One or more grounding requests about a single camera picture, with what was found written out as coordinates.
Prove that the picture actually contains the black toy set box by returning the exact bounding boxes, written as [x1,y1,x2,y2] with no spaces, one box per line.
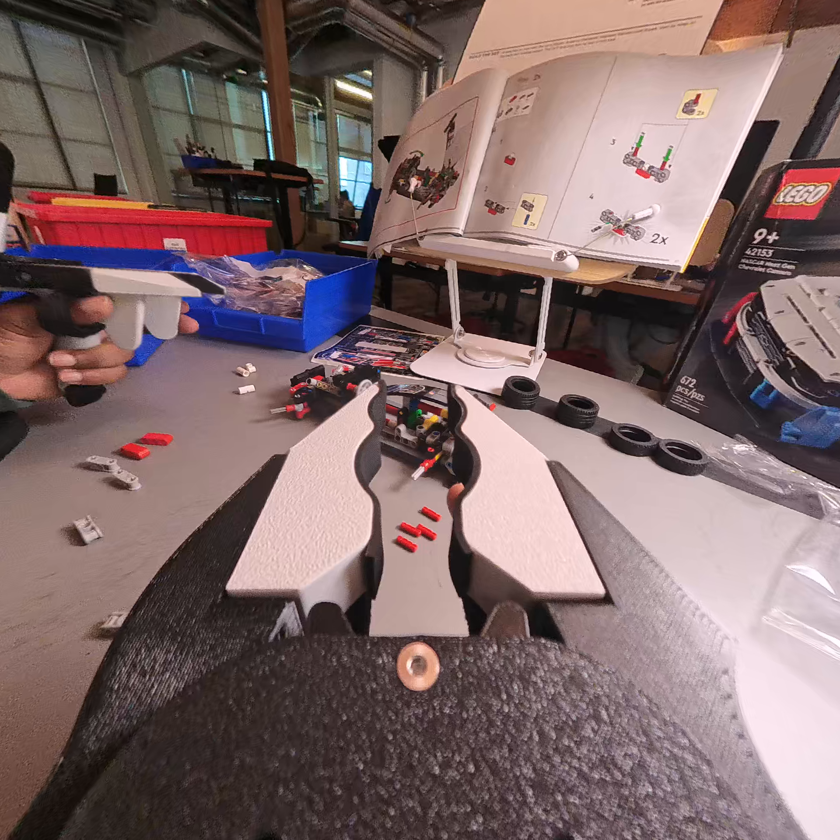
[663,157,840,490]

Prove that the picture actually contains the clear plastic bag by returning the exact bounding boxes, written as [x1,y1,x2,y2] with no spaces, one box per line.
[696,436,840,519]
[761,512,840,647]

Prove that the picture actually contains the white paper sign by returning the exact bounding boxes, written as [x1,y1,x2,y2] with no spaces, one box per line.
[453,0,726,83]

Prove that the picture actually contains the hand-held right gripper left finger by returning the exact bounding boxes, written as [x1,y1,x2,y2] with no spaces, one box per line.
[224,381,389,634]

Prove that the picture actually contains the yellow plastic bin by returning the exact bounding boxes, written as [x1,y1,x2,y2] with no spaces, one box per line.
[49,196,158,211]

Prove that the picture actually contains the person's left hand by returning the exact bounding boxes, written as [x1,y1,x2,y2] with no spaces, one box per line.
[0,295,201,404]

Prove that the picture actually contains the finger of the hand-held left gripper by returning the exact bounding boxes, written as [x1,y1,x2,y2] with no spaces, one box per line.
[91,268,227,352]
[144,295,185,343]

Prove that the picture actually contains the person's left forearm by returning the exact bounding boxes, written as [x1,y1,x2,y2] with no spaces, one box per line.
[0,392,30,460]

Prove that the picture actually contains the instruction booklet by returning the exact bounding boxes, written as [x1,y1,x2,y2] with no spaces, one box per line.
[367,45,785,273]

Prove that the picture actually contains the wooden background desk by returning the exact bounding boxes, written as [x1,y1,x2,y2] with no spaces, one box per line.
[172,157,326,250]
[338,239,704,309]

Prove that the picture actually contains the white book stand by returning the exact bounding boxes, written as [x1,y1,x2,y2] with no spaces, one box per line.
[387,197,736,388]

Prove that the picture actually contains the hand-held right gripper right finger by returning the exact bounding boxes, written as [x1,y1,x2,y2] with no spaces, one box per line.
[446,385,608,632]

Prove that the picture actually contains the red plastic bin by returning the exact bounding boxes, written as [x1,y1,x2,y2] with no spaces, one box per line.
[13,190,273,257]

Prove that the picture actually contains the clear bags of parts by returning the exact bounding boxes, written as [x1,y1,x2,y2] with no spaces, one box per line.
[187,256,329,319]

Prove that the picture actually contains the holographic sticker sheet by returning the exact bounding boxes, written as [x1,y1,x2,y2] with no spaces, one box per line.
[311,325,447,371]

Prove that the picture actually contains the toy brick car chassis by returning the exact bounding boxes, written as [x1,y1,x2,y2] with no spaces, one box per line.
[270,364,500,483]

